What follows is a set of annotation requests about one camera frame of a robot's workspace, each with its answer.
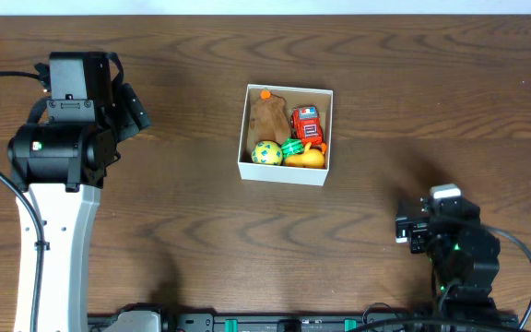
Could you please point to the white cardboard box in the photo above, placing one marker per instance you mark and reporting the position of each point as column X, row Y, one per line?
column 322, row 100

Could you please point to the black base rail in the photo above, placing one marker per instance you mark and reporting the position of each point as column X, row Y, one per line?
column 377, row 317

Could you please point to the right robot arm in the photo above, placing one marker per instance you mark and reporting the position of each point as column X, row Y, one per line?
column 463, row 255

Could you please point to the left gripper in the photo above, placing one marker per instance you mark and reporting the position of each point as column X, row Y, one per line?
column 133, row 109

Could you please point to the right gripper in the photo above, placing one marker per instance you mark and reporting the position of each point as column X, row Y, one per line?
column 418, row 226

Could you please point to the yellow ball with blue letters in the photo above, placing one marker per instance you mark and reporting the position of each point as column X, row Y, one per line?
column 267, row 152

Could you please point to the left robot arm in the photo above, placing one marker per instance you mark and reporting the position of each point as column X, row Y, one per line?
column 59, row 160

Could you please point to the green plastic cylinder toy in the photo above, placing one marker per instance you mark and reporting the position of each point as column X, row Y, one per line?
column 292, row 146

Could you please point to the brown plush toy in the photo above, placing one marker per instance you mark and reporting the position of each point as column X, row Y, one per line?
column 268, row 121

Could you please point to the yellow rubber duck toy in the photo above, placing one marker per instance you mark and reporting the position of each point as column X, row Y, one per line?
column 312, row 157

